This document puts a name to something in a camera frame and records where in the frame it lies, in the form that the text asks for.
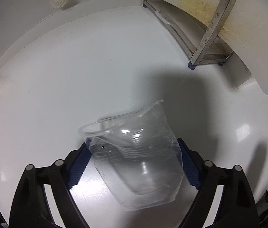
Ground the clear plastic cup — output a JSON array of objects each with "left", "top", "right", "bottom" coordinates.
[{"left": 78, "top": 100, "right": 184, "bottom": 211}]

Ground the metal cutting board stand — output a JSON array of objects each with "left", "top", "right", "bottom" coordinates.
[{"left": 143, "top": 0, "right": 236, "bottom": 70}]

